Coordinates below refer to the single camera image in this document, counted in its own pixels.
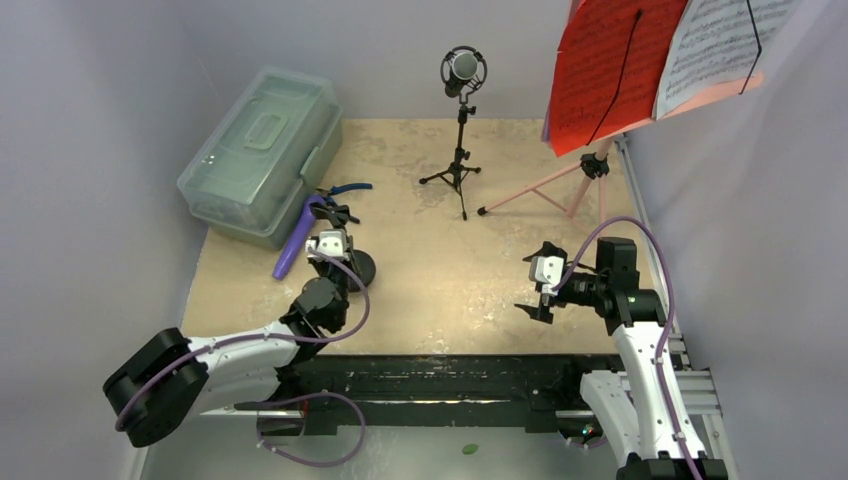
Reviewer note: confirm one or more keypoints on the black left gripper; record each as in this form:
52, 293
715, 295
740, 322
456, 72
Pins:
315, 263

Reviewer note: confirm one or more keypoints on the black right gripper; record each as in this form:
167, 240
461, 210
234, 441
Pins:
567, 295

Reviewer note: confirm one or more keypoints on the black round-base mic stand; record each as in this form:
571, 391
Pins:
360, 262

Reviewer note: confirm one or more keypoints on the purple toy microphone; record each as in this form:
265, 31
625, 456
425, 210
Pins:
297, 238

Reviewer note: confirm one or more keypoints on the black tripod mic stand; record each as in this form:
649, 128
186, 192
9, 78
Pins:
455, 174

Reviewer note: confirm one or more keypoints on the black silver condenser microphone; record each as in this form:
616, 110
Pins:
463, 72

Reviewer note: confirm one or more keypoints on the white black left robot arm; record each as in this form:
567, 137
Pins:
172, 378

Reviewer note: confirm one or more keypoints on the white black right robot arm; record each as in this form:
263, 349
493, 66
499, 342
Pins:
641, 411

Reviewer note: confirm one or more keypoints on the pink music stand tripod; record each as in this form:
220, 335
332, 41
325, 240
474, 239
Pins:
571, 188

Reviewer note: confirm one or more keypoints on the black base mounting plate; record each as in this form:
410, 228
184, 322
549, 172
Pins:
538, 393

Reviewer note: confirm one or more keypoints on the clear green plastic storage box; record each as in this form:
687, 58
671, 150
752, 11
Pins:
268, 154

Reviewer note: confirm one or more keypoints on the red sheet music page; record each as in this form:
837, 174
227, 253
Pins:
608, 66

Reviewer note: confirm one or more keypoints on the white sheet music page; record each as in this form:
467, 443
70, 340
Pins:
715, 42

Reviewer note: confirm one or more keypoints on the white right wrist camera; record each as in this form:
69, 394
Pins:
547, 272

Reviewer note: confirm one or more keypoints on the blue-handled pliers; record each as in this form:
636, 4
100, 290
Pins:
340, 189

